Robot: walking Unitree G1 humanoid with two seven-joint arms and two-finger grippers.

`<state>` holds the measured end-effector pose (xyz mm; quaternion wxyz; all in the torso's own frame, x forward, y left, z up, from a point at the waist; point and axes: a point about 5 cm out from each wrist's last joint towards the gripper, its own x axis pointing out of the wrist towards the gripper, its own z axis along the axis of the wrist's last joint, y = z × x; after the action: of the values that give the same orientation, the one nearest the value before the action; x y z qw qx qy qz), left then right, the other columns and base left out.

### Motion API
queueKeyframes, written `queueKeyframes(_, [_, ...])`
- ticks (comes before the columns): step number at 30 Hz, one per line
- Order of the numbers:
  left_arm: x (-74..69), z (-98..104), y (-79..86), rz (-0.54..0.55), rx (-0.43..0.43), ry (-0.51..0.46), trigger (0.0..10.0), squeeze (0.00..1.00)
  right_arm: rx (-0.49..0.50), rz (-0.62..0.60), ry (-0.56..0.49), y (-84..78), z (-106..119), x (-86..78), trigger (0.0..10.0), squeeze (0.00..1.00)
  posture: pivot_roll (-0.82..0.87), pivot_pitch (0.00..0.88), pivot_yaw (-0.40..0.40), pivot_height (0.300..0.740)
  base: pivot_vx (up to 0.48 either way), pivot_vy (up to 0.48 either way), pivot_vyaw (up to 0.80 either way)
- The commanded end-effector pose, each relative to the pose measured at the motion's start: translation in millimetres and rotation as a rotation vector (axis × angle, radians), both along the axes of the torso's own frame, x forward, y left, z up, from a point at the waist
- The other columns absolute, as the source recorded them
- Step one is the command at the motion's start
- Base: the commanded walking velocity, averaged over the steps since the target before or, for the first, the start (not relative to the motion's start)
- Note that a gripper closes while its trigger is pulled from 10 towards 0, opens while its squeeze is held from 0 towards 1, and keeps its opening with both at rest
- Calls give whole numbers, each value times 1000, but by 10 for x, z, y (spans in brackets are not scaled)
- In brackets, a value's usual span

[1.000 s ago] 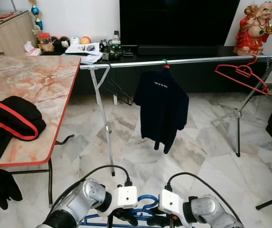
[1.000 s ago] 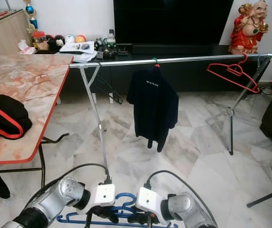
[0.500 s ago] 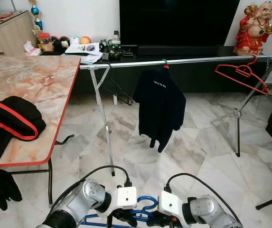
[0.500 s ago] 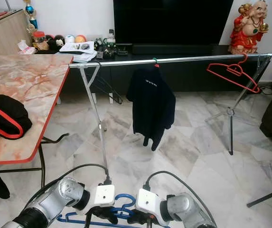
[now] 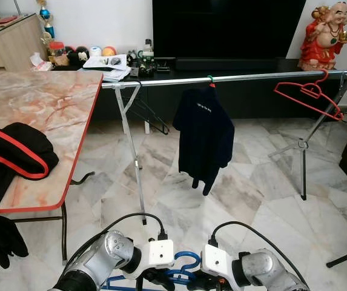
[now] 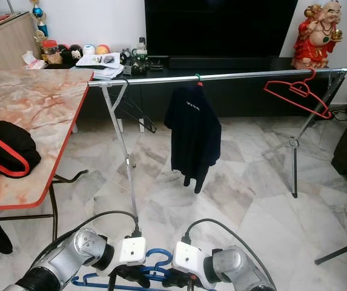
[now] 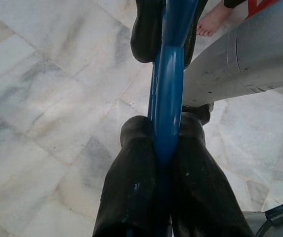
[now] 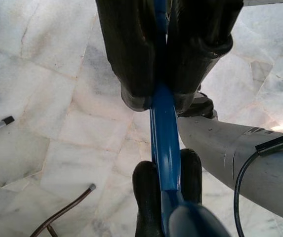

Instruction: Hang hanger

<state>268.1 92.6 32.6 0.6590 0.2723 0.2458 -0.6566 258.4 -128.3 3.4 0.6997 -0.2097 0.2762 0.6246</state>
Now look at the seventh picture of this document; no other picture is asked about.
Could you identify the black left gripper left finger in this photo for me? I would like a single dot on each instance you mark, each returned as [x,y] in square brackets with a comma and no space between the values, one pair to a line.
[131,185]

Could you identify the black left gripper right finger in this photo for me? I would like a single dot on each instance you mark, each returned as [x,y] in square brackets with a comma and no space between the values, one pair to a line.
[200,192]

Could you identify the blue plastic hanger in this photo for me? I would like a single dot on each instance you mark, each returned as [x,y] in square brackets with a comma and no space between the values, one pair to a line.
[167,98]

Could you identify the black t-shirt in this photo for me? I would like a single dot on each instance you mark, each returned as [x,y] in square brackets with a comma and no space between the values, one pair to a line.
[146,32]

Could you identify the person bare foot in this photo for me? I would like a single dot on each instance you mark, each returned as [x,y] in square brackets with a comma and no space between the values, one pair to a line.
[213,21]

